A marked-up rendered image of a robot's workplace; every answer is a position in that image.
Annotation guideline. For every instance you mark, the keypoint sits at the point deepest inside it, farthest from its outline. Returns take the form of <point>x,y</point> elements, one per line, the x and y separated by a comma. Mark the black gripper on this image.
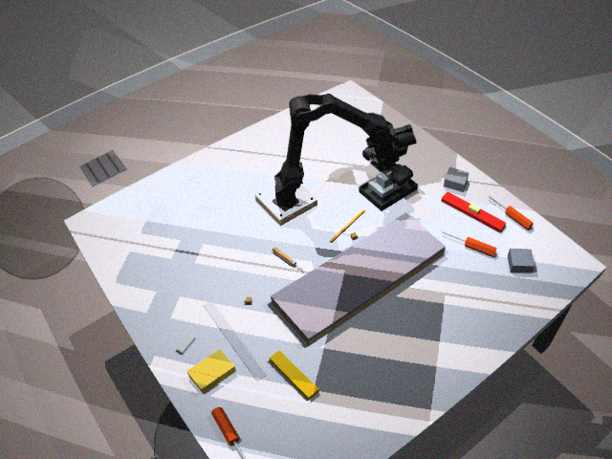
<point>399,175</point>

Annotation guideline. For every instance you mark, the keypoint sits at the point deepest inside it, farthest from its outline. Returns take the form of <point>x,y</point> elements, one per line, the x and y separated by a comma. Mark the red flat bar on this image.
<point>474,212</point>

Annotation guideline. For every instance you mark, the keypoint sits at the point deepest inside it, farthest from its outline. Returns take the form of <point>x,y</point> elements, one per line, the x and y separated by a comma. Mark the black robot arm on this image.
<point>382,136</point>

